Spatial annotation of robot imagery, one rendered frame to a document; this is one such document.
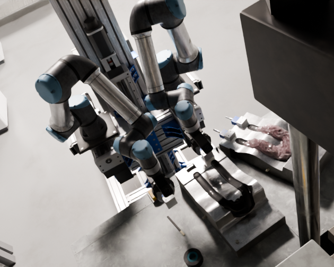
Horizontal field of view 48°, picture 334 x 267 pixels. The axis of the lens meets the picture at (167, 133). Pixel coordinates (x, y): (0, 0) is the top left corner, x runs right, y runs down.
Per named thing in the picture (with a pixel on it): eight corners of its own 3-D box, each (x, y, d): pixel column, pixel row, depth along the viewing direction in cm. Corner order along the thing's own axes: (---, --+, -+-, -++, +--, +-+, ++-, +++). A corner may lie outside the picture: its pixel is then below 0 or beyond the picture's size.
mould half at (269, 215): (179, 184, 194) (172, 168, 184) (219, 157, 198) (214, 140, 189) (238, 258, 158) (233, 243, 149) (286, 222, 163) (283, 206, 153)
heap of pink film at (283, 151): (240, 147, 191) (238, 136, 185) (260, 124, 197) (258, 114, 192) (286, 167, 175) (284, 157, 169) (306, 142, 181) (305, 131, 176)
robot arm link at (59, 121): (82, 128, 197) (80, 70, 148) (62, 149, 190) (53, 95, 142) (64, 115, 198) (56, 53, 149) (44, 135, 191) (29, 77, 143)
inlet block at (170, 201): (156, 191, 182) (152, 185, 178) (164, 185, 183) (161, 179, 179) (168, 209, 173) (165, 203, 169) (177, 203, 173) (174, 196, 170)
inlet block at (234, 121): (223, 123, 210) (221, 116, 206) (229, 117, 212) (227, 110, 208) (243, 131, 202) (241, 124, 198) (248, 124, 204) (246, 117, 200)
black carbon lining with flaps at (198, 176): (191, 177, 186) (186, 166, 179) (218, 159, 188) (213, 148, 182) (234, 226, 161) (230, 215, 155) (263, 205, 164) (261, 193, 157)
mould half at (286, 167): (220, 150, 201) (216, 136, 193) (248, 118, 210) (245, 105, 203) (307, 191, 170) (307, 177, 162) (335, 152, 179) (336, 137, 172)
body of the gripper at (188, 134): (199, 129, 184) (192, 115, 174) (209, 140, 179) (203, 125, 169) (186, 139, 183) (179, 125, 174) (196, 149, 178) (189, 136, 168)
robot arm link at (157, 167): (160, 162, 154) (143, 174, 153) (164, 169, 157) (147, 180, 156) (152, 152, 160) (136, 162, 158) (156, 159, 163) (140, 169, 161)
